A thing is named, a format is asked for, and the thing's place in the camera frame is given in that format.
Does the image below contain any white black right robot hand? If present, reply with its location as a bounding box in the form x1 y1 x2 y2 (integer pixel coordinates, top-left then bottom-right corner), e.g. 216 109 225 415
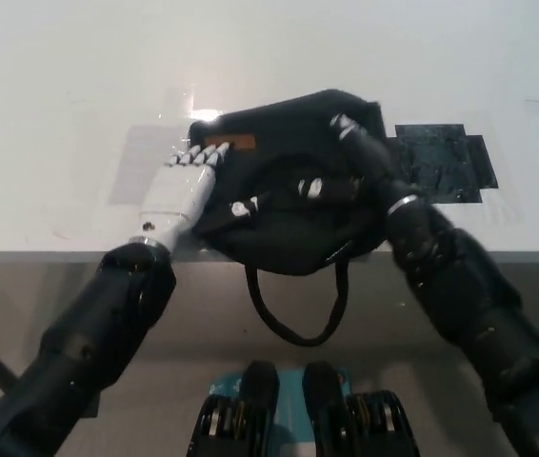
230 113 422 219

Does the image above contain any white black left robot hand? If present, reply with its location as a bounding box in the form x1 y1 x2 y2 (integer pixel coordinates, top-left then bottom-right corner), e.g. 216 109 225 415
138 141 232 248

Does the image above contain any black soft travel bag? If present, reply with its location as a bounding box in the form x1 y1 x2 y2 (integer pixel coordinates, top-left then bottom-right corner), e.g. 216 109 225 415
188 89 389 348

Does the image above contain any black teal robot body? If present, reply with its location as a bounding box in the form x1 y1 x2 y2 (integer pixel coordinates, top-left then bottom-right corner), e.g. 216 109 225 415
192 360 416 457

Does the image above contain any black tape patch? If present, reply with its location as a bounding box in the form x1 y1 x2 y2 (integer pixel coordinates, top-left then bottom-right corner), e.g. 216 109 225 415
386 122 503 207

